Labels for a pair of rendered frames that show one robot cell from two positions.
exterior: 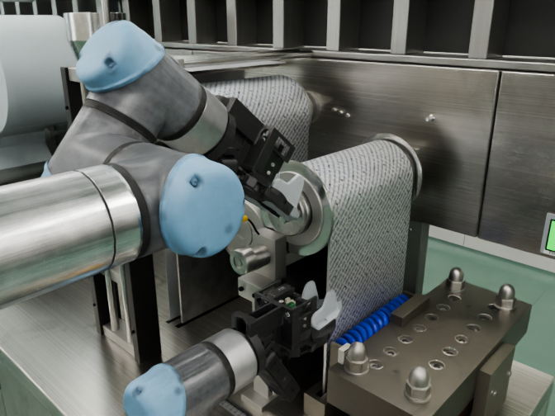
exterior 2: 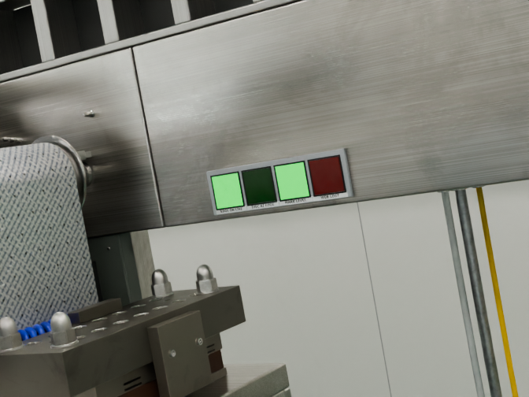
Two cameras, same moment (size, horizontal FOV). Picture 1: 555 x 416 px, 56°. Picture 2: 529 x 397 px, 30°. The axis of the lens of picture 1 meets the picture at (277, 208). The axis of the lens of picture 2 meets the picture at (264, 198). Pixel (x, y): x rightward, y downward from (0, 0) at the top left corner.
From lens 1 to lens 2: 0.85 m
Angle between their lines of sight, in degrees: 19
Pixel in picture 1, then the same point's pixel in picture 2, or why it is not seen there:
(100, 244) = not seen: outside the picture
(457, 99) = (107, 87)
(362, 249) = (14, 241)
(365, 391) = (12, 357)
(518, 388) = (238, 376)
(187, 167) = not seen: outside the picture
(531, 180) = (186, 144)
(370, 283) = (39, 285)
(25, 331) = not seen: outside the picture
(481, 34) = (108, 19)
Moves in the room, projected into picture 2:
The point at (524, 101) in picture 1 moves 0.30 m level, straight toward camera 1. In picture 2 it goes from (156, 69) to (69, 64)
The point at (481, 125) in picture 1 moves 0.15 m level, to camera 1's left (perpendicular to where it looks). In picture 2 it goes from (133, 105) to (41, 121)
